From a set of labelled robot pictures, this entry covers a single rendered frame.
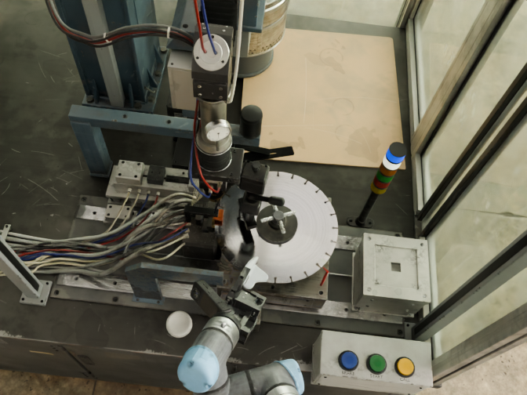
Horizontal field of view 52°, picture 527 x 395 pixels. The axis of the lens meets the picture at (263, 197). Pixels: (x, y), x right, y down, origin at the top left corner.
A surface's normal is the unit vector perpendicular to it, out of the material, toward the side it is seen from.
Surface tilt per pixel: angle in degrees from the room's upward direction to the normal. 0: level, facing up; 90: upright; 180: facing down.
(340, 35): 0
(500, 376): 0
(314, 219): 0
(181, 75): 90
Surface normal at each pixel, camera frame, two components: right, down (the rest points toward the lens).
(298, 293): 0.07, -0.48
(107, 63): -0.10, 0.87
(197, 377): -0.31, 0.38
